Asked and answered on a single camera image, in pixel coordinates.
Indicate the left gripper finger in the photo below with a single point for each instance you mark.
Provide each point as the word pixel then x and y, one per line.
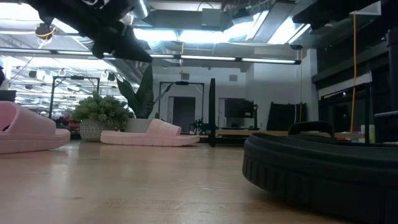
pixel 129 48
pixel 100 48

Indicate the pink rubber slide sandal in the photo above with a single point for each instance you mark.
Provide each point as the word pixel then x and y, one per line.
pixel 140 138
pixel 31 137

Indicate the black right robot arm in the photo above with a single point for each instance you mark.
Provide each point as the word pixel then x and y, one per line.
pixel 326 12

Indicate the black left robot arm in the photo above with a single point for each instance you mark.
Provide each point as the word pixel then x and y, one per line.
pixel 43 7

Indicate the snake plant white pot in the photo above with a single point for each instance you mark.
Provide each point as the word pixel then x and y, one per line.
pixel 144 99

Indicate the bushy plant patterned pot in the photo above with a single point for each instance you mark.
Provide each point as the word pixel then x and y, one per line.
pixel 99 110

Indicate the long ceiling light bar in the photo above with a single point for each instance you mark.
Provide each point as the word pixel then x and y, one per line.
pixel 205 58

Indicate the black desk screen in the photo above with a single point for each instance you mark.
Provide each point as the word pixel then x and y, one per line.
pixel 7 96

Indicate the black leaning panel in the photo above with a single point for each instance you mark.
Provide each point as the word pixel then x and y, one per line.
pixel 283 116

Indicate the black metal frame stand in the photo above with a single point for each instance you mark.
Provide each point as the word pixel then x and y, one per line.
pixel 182 83
pixel 76 77

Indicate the black camera pole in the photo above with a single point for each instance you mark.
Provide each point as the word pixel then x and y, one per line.
pixel 212 112

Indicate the black wall monitor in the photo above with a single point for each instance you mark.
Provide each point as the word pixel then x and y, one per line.
pixel 237 109

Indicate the black frame post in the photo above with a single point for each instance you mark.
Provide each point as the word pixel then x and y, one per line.
pixel 392 68

